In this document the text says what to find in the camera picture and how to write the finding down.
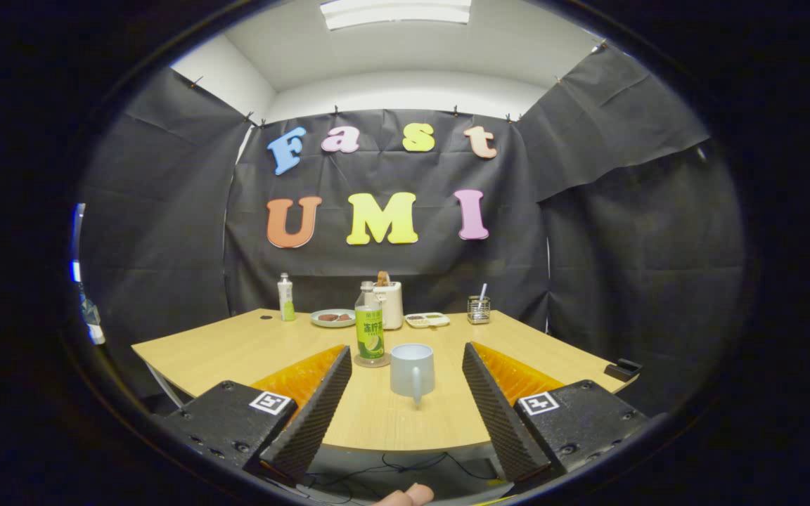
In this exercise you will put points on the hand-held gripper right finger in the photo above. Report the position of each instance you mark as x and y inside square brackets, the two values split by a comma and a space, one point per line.
[500, 422]

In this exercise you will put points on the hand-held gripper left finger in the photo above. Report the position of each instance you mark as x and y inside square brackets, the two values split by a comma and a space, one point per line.
[310, 422]

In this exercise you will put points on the round brown coaster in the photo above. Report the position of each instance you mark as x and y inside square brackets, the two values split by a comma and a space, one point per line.
[385, 364]

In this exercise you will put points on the clear juice bottle green label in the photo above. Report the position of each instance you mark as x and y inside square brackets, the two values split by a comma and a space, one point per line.
[370, 334]

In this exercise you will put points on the small white green bottle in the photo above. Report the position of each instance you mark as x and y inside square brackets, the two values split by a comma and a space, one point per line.
[286, 302]

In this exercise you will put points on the wooden table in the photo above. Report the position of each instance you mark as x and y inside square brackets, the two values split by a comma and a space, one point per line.
[391, 422]

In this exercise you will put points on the green plate with food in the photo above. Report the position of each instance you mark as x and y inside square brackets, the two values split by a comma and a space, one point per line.
[332, 318]

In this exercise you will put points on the glass holder with straw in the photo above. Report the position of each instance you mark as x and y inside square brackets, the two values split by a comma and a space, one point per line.
[478, 310]

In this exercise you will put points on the white divided snack tray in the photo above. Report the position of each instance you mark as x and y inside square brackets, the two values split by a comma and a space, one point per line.
[427, 320]

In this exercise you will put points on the black clamp block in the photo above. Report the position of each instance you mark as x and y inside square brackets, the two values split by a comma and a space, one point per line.
[623, 370]

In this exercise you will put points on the white toaster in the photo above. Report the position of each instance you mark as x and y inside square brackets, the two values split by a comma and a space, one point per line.
[394, 306]

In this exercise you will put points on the black backdrop cloth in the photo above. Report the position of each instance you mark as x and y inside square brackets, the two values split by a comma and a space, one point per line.
[391, 263]

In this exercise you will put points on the ceiling light panel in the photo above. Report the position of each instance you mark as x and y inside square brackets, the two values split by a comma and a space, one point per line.
[394, 13]

